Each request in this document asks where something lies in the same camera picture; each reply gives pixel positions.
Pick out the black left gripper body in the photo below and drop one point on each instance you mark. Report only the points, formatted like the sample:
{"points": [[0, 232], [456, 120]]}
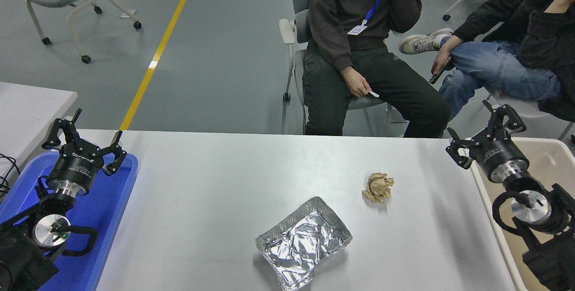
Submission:
{"points": [[76, 167]]}

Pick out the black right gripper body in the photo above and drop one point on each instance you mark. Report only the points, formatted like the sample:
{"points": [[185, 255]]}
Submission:
{"points": [[496, 154]]}

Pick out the crumpled tan paper ball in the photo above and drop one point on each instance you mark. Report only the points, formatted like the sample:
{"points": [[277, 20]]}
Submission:
{"points": [[377, 187]]}

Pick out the person's right hand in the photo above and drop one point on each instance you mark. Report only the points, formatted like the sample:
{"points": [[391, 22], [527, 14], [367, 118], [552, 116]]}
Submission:
{"points": [[444, 55], [357, 82]]}

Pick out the black phone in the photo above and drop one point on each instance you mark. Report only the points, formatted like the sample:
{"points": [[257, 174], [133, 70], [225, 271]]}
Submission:
{"points": [[440, 73]]}

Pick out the large pale bin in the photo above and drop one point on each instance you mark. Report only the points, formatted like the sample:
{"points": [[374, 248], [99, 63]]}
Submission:
{"points": [[550, 160]]}

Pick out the blue plastic tray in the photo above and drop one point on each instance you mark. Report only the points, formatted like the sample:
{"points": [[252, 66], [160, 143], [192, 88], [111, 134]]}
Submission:
{"points": [[103, 201]]}

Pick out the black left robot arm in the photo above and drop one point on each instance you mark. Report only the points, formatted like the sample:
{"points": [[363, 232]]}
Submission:
{"points": [[22, 255]]}

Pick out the person's left hand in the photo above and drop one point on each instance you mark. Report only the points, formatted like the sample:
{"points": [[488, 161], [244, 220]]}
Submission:
{"points": [[563, 1]]}

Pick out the small white paper slip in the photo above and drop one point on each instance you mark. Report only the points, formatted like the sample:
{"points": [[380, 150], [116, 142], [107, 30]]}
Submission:
{"points": [[373, 94]]}

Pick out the grey chair with white armrest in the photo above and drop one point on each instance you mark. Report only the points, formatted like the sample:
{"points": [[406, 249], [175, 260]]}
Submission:
{"points": [[285, 29]]}

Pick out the seated person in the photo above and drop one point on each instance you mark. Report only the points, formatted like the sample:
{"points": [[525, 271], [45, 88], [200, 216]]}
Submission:
{"points": [[337, 3], [494, 62]]}

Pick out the foil tray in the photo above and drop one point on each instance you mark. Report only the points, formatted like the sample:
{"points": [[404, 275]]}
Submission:
{"points": [[301, 241]]}

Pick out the white side table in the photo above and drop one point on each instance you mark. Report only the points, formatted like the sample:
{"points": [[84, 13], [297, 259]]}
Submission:
{"points": [[27, 111]]}

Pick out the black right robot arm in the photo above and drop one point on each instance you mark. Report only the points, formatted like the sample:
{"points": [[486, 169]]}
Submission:
{"points": [[532, 205]]}

